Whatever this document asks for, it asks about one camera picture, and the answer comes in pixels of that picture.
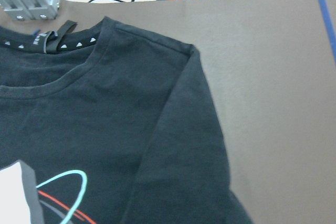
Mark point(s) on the black graphic t-shirt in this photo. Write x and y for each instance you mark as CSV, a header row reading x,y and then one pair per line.
x,y
128,108

